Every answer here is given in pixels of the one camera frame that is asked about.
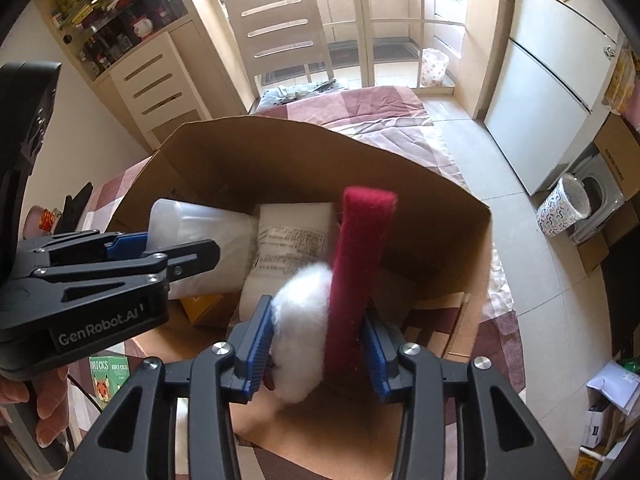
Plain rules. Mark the grey patterned chair cushion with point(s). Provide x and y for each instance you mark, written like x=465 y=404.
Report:
x=300 y=92

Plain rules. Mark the kitchen cabinets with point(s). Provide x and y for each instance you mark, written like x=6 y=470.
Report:
x=450 y=25

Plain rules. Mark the black plastic tool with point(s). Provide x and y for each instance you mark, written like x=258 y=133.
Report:
x=75 y=210

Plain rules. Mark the white refrigerator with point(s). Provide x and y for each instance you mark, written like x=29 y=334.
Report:
x=540 y=110

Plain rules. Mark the pink plaid tablecloth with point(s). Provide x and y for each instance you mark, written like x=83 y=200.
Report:
x=390 y=110

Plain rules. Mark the brown printed cardboard box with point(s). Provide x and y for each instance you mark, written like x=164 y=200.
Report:
x=620 y=145

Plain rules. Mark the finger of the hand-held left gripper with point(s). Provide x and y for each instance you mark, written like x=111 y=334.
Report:
x=127 y=244
x=192 y=255

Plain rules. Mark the dark floor mat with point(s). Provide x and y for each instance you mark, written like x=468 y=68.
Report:
x=385 y=52

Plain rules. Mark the pink patterned wastebasket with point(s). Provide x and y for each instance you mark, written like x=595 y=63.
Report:
x=434 y=67

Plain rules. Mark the translucent plastic container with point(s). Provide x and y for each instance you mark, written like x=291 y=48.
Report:
x=210 y=225

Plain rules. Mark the red and white santa hat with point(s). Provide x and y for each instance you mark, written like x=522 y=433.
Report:
x=360 y=260

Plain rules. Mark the red snack packet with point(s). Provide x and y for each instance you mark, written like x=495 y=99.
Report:
x=45 y=220

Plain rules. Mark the shelf of jars and bottles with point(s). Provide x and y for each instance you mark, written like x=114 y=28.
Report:
x=100 y=35

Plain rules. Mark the small black and white box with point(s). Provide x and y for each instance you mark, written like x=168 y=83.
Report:
x=597 y=425

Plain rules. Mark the white dark-patterned wastebasket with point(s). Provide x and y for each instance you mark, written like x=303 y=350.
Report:
x=557 y=210

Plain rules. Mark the large cardboard box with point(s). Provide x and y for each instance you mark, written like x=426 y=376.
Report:
x=300 y=160

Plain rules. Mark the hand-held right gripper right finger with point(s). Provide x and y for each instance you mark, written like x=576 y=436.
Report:
x=375 y=360

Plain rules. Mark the flat cardboard piece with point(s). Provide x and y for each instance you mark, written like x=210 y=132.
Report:
x=592 y=255

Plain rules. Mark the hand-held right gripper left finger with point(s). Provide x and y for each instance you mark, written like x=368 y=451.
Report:
x=260 y=340

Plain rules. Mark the white printed packet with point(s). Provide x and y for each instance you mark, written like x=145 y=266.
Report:
x=295 y=240

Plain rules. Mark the sliding glass door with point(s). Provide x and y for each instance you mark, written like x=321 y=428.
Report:
x=372 y=20

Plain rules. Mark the pale mailer bag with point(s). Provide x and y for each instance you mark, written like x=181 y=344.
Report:
x=612 y=385

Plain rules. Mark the person's left hand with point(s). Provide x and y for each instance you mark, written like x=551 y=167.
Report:
x=52 y=405

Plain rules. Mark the dark cabinet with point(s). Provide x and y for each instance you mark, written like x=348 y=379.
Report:
x=625 y=280

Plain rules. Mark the green toy bricks box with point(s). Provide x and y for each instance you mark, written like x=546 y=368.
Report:
x=109 y=382

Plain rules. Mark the white wooden chair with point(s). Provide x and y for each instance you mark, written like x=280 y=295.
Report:
x=275 y=10

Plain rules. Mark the yellow hanging bag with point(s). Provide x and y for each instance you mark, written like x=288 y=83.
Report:
x=622 y=80

